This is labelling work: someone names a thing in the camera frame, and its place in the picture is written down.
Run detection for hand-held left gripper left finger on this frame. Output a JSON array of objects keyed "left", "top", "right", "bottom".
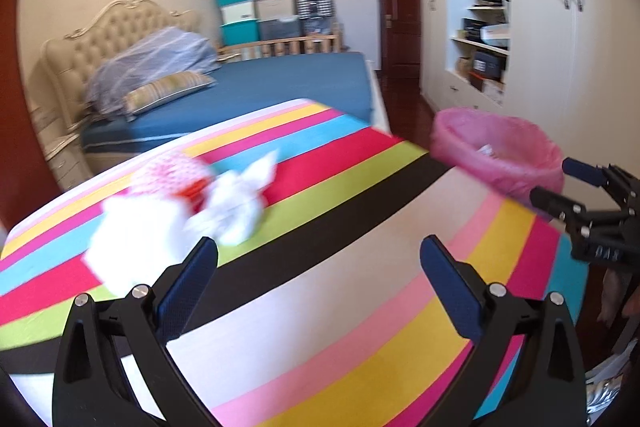
[{"left": 52, "top": 235, "right": 221, "bottom": 427}]

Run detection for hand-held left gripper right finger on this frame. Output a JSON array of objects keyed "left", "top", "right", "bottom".
[{"left": 420, "top": 234, "right": 587, "bottom": 427}]

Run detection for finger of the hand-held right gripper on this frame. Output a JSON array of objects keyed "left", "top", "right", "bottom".
[
  {"left": 530, "top": 186, "right": 597, "bottom": 238},
  {"left": 561, "top": 158, "right": 640, "bottom": 208}
]

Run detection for pink lined trash bin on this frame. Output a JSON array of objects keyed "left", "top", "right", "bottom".
[{"left": 430, "top": 107, "right": 566, "bottom": 222}]

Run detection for white tissue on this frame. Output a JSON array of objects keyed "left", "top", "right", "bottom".
[{"left": 187, "top": 149, "right": 281, "bottom": 247}]

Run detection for large pink foam fruit net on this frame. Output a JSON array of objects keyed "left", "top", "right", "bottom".
[{"left": 127, "top": 153, "right": 217, "bottom": 210}]

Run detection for person's right hand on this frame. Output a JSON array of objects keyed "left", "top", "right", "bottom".
[{"left": 597, "top": 264, "right": 634, "bottom": 326}]

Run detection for small white foam block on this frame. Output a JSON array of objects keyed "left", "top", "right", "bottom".
[{"left": 82, "top": 194, "right": 192, "bottom": 294}]

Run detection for white built-in wardrobe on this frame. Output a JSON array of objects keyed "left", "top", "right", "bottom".
[{"left": 414, "top": 0, "right": 640, "bottom": 168}]

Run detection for cardboard boxes on shelf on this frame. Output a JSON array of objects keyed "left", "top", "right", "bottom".
[{"left": 482, "top": 77, "right": 506, "bottom": 106}]

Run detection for colourful striped tablecloth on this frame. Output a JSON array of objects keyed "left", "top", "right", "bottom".
[{"left": 0, "top": 97, "right": 592, "bottom": 427}]

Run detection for shiny plastic bag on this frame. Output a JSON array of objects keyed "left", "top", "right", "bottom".
[{"left": 584, "top": 349, "right": 640, "bottom": 427}]

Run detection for cream nightstand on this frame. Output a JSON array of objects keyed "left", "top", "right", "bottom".
[{"left": 37, "top": 106, "right": 92, "bottom": 194}]

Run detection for striped pillow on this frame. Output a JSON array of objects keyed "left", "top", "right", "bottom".
[{"left": 122, "top": 71, "right": 217, "bottom": 122}]

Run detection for blue bed mattress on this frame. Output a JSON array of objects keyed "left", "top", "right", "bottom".
[{"left": 80, "top": 51, "right": 377, "bottom": 174}]

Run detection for grey blue quilt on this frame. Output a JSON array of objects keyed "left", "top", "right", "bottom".
[{"left": 84, "top": 26, "right": 219, "bottom": 116}]

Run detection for dark wooden door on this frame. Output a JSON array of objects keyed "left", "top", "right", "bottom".
[{"left": 374, "top": 0, "right": 421, "bottom": 78}]

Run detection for reddish wooden panel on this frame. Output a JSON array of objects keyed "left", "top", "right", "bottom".
[{"left": 0, "top": 0, "right": 67, "bottom": 229}]

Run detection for beige tufted headboard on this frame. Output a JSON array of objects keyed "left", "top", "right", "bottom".
[{"left": 39, "top": 0, "right": 202, "bottom": 128}]

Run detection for stack of plastic storage boxes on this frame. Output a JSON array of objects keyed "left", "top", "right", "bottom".
[{"left": 213, "top": 0, "right": 304, "bottom": 47}]

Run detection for dark storage bag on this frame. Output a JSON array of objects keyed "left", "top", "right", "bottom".
[{"left": 302, "top": 17, "right": 335, "bottom": 37}]

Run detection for checkered bag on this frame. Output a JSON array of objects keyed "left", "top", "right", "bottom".
[{"left": 296, "top": 0, "right": 334, "bottom": 18}]

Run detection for wooden crib rail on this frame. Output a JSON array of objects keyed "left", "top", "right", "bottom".
[{"left": 215, "top": 34, "right": 346, "bottom": 60}]

